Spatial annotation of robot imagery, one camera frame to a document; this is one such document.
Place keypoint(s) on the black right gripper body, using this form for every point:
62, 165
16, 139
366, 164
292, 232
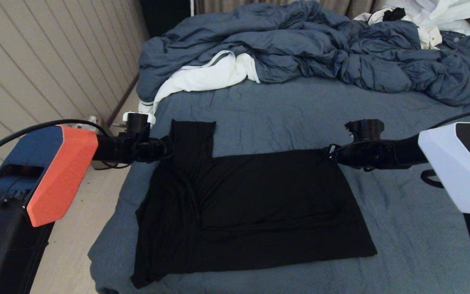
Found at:
343, 155

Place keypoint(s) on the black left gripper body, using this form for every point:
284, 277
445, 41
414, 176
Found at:
155, 149

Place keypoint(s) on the black t-shirt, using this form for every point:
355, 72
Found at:
239, 212

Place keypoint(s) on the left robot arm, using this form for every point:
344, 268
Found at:
35, 183

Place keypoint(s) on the brown trash bin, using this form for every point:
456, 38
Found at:
100, 163

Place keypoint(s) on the white duvet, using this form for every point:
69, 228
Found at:
202, 77

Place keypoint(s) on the crumpled blue duvet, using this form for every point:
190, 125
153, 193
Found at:
300, 41

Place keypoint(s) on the black tall furniture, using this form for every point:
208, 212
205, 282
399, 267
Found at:
165, 14

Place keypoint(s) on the small black fabric item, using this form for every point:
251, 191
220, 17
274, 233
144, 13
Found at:
393, 15

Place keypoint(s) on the beige curtain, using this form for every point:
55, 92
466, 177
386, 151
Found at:
218, 6

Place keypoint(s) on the white crumpled shirt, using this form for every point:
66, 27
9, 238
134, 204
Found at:
443, 12

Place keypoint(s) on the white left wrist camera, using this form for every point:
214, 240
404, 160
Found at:
139, 118

